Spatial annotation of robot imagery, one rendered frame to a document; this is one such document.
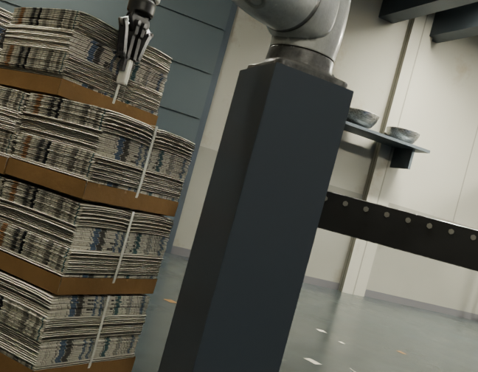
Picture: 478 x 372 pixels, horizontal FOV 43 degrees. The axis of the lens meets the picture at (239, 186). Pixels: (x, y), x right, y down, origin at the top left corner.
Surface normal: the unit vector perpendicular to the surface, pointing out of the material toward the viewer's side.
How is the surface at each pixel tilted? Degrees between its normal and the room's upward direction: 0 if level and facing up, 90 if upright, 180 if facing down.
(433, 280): 90
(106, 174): 90
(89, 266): 90
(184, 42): 90
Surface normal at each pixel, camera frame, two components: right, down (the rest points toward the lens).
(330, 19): 0.71, 0.26
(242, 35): 0.38, 0.09
